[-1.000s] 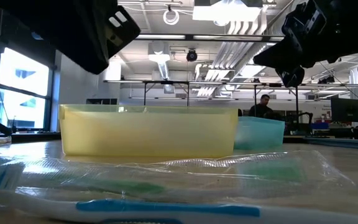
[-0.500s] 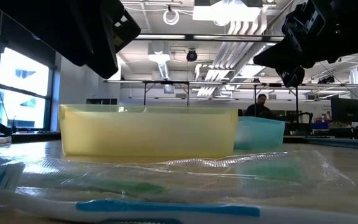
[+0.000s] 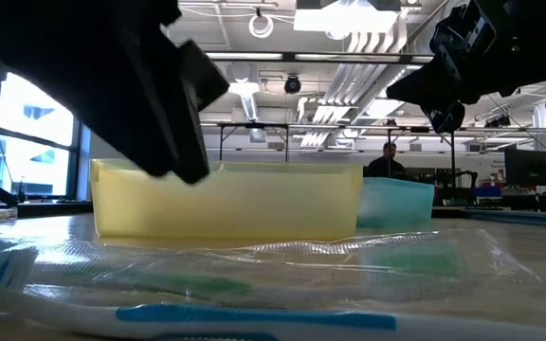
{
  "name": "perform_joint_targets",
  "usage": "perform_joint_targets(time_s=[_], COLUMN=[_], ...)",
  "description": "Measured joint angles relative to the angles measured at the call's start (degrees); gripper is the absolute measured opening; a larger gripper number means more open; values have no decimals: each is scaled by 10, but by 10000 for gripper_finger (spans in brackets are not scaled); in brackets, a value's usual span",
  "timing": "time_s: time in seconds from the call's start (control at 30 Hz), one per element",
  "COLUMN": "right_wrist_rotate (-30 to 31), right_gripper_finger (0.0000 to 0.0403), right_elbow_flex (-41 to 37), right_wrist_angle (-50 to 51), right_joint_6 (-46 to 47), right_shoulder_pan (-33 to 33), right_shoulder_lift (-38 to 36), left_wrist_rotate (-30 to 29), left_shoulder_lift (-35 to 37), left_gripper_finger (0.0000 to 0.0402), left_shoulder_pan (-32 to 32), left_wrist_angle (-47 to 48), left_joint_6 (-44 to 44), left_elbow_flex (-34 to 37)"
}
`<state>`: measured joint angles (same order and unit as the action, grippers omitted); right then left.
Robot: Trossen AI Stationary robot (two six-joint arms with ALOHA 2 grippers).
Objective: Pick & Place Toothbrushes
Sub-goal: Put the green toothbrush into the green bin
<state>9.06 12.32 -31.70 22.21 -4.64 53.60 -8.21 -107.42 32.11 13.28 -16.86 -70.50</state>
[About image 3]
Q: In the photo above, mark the black background desk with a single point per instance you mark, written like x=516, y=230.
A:
x=529, y=201

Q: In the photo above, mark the blue toothbrush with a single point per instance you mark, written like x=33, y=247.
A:
x=254, y=316

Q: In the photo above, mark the yellow translucent plastic bin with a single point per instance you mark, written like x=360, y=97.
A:
x=254, y=203

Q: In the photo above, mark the green toothbrush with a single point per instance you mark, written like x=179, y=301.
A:
x=410, y=259

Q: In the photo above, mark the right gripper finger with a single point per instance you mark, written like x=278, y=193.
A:
x=446, y=118
x=420, y=85

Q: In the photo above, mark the person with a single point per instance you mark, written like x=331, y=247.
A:
x=387, y=166

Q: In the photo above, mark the teal translucent plastic bin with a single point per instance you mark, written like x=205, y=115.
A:
x=396, y=203

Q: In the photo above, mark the black background rig frame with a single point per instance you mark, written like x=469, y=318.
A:
x=254, y=125

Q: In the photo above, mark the black background robot arm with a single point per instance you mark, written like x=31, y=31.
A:
x=458, y=182

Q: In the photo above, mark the black computer monitor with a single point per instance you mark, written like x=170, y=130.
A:
x=529, y=166

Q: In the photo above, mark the black ceiling spotlight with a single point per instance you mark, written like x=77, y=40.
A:
x=498, y=121
x=292, y=84

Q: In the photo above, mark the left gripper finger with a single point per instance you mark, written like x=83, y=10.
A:
x=159, y=123
x=204, y=78

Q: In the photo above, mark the rig overhead light bar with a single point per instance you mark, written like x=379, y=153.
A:
x=325, y=57

